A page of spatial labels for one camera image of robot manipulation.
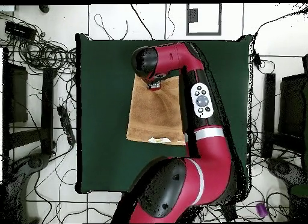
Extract flat black box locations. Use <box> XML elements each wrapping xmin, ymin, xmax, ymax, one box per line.
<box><xmin>4</xmin><ymin>20</ymin><xmax>37</xmax><ymax>40</ymax></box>

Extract dark cabinet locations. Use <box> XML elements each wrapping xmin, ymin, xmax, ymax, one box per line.
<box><xmin>279</xmin><ymin>73</ymin><xmax>308</xmax><ymax>148</ymax></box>

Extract grey rectangular floor frame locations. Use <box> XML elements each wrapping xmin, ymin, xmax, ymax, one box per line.
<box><xmin>185</xmin><ymin>3</ymin><xmax>223</xmax><ymax>36</ymax></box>

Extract black strip among cables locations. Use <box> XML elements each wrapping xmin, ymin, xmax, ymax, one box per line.
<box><xmin>217</xmin><ymin>202</ymin><xmax>238</xmax><ymax>222</ymax></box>

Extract dark brown box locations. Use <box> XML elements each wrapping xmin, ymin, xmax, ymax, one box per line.
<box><xmin>2</xmin><ymin>62</ymin><xmax>28</xmax><ymax>123</ymax></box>

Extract tangled black cable bundle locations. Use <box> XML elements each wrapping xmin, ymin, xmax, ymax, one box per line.
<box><xmin>0</xmin><ymin>11</ymin><xmax>78</xmax><ymax>76</ymax></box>

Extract dark green table cloth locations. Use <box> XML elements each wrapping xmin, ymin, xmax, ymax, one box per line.
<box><xmin>75</xmin><ymin>33</ymin><xmax>253</xmax><ymax>195</ymax></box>

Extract dark grey floor base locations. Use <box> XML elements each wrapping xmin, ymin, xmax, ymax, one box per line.
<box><xmin>265</xmin><ymin>157</ymin><xmax>307</xmax><ymax>187</ymax></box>

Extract black upright bar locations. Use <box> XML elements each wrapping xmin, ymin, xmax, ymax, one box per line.
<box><xmin>261</xmin><ymin>73</ymin><xmax>277</xmax><ymax>160</ymax></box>

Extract long black power strip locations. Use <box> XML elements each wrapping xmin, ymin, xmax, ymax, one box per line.
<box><xmin>57</xmin><ymin>105</ymin><xmax>76</xmax><ymax>146</ymax></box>

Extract grey chair base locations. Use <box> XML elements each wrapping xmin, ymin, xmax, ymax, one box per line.
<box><xmin>0</xmin><ymin>153</ymin><xmax>50</xmax><ymax>223</ymax></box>

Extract black T-shaped floor stand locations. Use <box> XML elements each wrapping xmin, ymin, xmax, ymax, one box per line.
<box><xmin>9</xmin><ymin>67</ymin><xmax>57</xmax><ymax>155</ymax></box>

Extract dark green object on floor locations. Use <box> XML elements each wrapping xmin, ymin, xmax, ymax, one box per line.
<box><xmin>290</xmin><ymin>181</ymin><xmax>308</xmax><ymax>198</ymax></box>

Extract small purple object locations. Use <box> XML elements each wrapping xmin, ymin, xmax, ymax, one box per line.
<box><xmin>255</xmin><ymin>202</ymin><xmax>270</xmax><ymax>218</ymax></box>

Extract tan terry cloth towel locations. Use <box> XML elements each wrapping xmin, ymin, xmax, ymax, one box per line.
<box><xmin>126</xmin><ymin>73</ymin><xmax>186</xmax><ymax>146</ymax></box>

